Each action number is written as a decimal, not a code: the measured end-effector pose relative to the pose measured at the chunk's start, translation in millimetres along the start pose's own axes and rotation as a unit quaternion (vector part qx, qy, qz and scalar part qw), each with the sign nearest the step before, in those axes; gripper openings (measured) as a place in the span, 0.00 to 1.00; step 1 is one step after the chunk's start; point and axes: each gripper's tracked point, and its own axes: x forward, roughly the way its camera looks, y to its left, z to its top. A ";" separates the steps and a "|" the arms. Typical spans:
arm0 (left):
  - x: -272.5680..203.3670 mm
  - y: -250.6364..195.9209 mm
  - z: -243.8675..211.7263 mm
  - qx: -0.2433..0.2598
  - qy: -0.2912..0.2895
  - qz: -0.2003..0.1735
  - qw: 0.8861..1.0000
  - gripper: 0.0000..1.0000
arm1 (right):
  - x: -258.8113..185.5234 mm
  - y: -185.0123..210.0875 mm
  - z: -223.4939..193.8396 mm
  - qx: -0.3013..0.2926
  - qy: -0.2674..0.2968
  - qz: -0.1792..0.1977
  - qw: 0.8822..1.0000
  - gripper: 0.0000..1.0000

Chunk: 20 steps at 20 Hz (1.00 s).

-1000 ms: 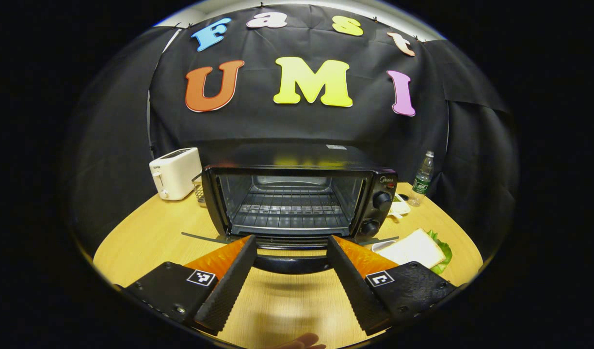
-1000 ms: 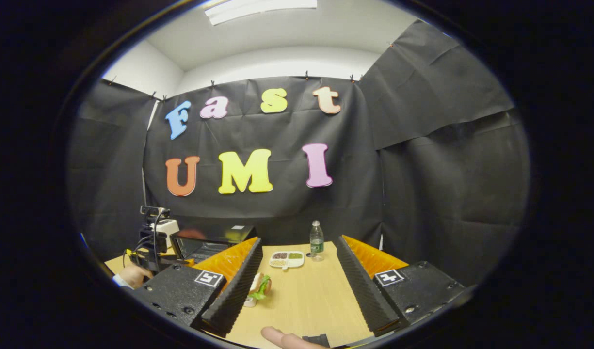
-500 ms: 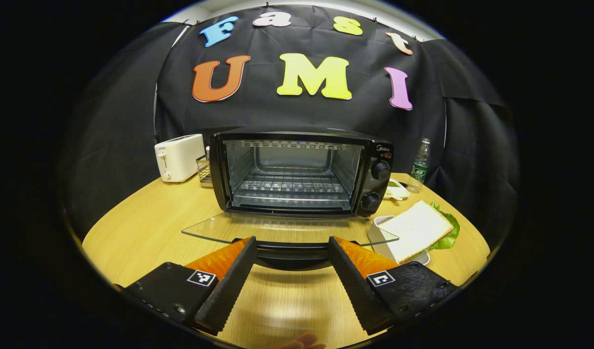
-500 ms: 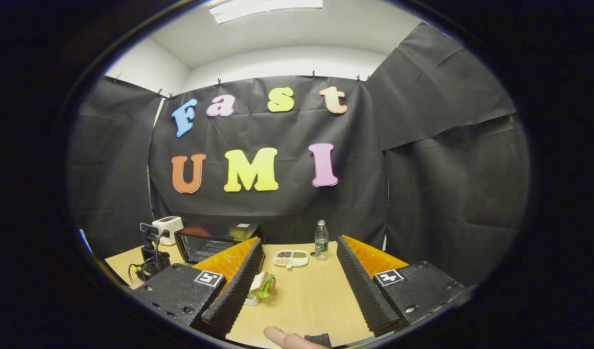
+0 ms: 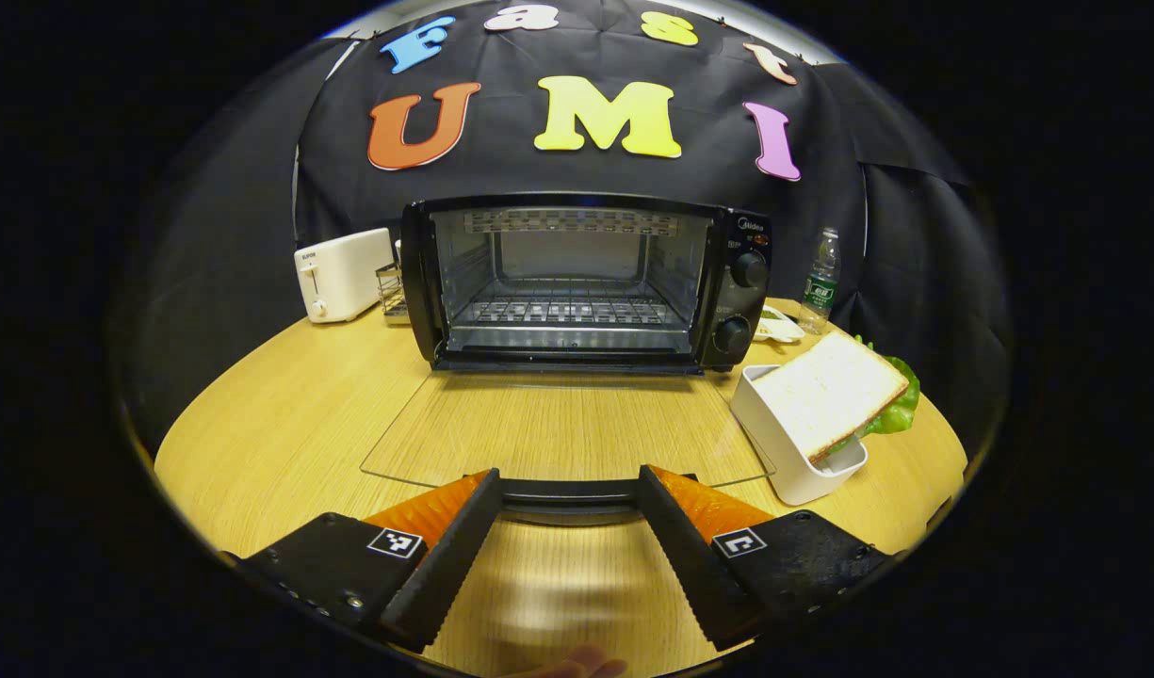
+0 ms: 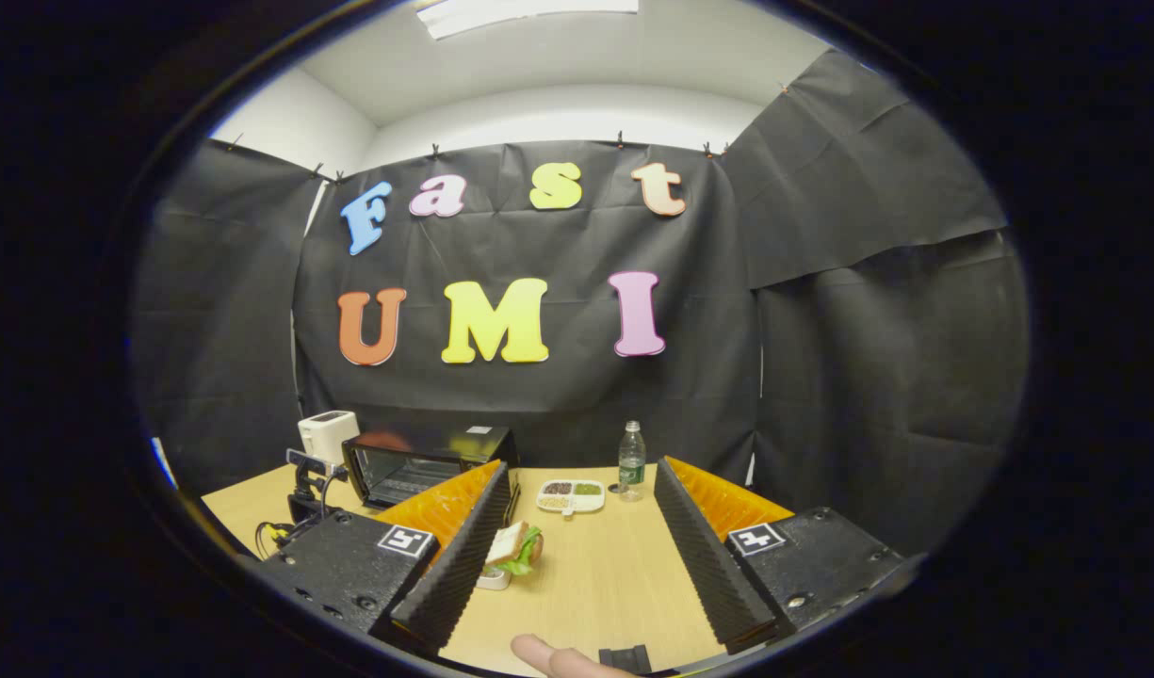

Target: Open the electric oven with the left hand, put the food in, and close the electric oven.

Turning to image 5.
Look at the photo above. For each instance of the white rectangular container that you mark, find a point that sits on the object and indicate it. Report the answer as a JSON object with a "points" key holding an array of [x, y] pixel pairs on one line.
{"points": [[784, 461]]}

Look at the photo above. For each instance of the small white dish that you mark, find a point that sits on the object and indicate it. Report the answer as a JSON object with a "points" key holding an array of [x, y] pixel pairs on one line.
{"points": [[779, 328]]}

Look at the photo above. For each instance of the white toaster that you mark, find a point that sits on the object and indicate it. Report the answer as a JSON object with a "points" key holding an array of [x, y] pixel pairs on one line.
{"points": [[346, 273]]}

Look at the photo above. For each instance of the clear plastic water bottle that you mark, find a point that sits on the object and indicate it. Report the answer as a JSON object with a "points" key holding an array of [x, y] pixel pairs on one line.
{"points": [[820, 282]]}

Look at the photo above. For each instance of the sandwich with lettuce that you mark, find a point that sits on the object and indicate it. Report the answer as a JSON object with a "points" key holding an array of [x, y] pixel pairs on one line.
{"points": [[826, 391]]}

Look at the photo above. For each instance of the black electric oven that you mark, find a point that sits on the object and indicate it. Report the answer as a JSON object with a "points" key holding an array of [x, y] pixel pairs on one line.
{"points": [[741, 301]]}

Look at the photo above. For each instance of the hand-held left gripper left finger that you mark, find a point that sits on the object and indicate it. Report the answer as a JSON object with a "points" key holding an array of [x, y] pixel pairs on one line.
{"points": [[440, 574]]}

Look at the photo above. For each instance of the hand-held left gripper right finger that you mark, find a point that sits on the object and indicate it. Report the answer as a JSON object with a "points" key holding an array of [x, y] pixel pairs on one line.
{"points": [[690, 574]]}

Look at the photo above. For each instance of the black backdrop cloth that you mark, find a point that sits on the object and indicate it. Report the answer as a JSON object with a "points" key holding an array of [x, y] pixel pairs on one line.
{"points": [[511, 184]]}

